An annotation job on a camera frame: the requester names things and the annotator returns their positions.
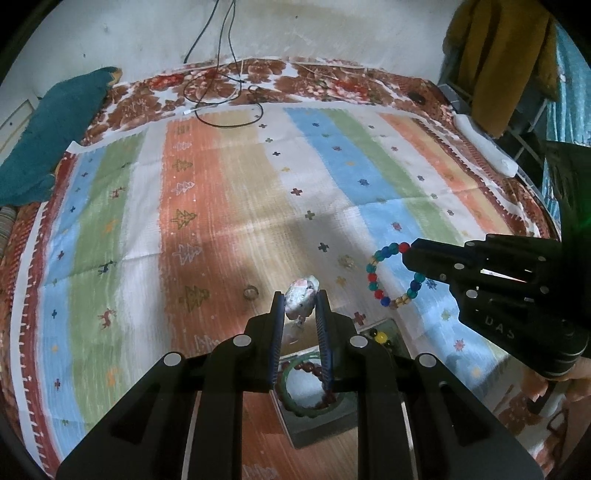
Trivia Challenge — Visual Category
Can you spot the grey metal rack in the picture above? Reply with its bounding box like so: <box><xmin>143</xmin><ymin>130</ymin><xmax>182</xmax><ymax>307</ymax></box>
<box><xmin>438</xmin><ymin>79</ymin><xmax>553</xmax><ymax>172</ymax></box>

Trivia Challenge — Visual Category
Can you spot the dark red bead bracelet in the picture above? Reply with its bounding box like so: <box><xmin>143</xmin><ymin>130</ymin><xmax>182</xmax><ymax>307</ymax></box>
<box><xmin>277</xmin><ymin>362</ymin><xmax>334</xmax><ymax>409</ymax></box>

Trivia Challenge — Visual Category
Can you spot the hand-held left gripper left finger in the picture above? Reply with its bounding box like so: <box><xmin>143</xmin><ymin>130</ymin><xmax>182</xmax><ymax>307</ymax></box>
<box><xmin>55</xmin><ymin>291</ymin><xmax>287</xmax><ymax>480</ymax></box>

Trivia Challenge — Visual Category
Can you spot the green jade bangle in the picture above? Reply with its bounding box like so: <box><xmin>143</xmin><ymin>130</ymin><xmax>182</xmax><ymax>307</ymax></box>
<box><xmin>276</xmin><ymin>362</ymin><xmax>358</xmax><ymax>419</ymax></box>

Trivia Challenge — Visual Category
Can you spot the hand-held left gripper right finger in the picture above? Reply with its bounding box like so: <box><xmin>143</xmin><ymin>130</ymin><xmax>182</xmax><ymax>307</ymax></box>
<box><xmin>314</xmin><ymin>290</ymin><xmax>543</xmax><ymax>480</ymax></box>

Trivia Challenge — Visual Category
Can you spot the black cable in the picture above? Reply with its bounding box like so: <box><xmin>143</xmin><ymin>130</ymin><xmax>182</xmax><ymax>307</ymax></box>
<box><xmin>183</xmin><ymin>0</ymin><xmax>265</xmax><ymax>131</ymax></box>

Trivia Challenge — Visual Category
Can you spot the blue patterned curtain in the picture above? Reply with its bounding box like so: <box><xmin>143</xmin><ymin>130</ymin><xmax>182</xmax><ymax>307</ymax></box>
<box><xmin>549</xmin><ymin>23</ymin><xmax>591</xmax><ymax>153</ymax></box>

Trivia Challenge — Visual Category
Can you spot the multicolour bead bracelet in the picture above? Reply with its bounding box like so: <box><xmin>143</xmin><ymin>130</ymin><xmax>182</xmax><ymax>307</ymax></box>
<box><xmin>366</xmin><ymin>241</ymin><xmax>423</xmax><ymax>308</ymax></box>

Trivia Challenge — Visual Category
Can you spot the white bolster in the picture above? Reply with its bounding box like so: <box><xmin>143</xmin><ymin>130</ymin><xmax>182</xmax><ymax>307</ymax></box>
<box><xmin>453</xmin><ymin>113</ymin><xmax>519</xmax><ymax>177</ymax></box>

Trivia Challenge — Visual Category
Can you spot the silver metal tin box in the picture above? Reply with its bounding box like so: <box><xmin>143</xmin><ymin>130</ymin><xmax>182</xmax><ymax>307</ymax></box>
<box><xmin>272</xmin><ymin>318</ymin><xmax>409</xmax><ymax>449</ymax></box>

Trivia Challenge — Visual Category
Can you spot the brown floral bedsheet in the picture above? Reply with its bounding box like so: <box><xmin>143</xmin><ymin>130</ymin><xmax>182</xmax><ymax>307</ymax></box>
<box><xmin>0</xmin><ymin>58</ymin><xmax>568</xmax><ymax>480</ymax></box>

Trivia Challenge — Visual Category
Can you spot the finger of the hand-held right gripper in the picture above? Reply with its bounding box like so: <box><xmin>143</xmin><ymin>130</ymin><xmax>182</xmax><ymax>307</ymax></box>
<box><xmin>409</xmin><ymin>233</ymin><xmax>562</xmax><ymax>272</ymax></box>
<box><xmin>402</xmin><ymin>254</ymin><xmax>551</xmax><ymax>302</ymax></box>

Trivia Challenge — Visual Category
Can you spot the yellow and dark bead bracelet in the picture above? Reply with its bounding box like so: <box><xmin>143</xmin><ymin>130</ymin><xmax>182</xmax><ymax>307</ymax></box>
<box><xmin>369</xmin><ymin>328</ymin><xmax>396</xmax><ymax>356</ymax></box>

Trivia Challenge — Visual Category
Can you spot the striped pastel mat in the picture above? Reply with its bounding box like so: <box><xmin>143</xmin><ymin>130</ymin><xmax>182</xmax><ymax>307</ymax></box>
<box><xmin>9</xmin><ymin>104</ymin><xmax>555</xmax><ymax>480</ymax></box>

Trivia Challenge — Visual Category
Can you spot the person's right hand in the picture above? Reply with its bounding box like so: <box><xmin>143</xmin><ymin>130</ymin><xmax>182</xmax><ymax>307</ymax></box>
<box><xmin>521</xmin><ymin>356</ymin><xmax>591</xmax><ymax>403</ymax></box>

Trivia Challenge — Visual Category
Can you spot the teal pillow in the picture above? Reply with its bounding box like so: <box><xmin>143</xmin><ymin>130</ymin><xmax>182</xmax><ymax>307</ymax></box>
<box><xmin>0</xmin><ymin>67</ymin><xmax>123</xmax><ymax>206</ymax></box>

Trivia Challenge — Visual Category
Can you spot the mustard yellow hanging cloth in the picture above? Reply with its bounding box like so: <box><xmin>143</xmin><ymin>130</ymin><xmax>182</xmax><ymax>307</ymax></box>
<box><xmin>443</xmin><ymin>0</ymin><xmax>561</xmax><ymax>137</ymax></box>

